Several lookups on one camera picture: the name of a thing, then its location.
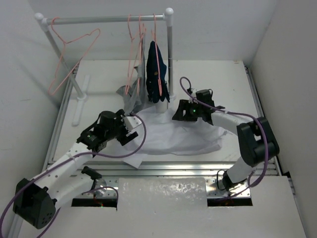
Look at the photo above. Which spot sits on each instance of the pink wire hanger far left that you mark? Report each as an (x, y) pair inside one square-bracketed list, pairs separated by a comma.
[(70, 62)]

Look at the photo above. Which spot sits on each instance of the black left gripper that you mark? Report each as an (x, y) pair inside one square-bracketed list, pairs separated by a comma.
[(125, 135)]

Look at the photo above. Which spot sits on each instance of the dark navy garment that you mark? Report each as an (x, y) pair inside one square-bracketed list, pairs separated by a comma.
[(152, 76)]

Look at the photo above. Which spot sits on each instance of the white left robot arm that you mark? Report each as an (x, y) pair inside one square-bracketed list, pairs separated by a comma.
[(37, 200)]

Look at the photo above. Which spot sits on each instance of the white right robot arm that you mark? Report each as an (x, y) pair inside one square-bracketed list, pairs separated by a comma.
[(257, 142)]

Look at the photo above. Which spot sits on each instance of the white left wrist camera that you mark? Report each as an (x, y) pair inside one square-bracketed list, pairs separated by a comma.
[(131, 122)]

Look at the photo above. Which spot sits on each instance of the grey shirt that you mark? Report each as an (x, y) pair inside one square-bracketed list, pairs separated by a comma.
[(135, 99)]

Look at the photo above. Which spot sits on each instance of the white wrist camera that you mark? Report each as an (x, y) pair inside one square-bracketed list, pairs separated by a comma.
[(131, 122), (192, 95)]

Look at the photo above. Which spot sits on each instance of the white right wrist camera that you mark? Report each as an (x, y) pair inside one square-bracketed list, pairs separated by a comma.
[(192, 95)]

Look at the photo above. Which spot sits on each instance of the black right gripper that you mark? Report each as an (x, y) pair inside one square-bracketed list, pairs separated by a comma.
[(184, 105)]

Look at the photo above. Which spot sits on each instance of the white shirt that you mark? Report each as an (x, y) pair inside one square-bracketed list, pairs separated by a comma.
[(181, 138)]

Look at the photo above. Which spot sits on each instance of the aluminium frame rail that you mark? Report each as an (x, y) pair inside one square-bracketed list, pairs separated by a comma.
[(167, 196)]

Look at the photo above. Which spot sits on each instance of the pink wire hanger with navy garment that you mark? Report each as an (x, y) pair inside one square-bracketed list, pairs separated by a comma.
[(154, 36)]

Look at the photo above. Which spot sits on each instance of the white clothes rack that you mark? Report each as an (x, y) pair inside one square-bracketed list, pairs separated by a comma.
[(108, 57)]

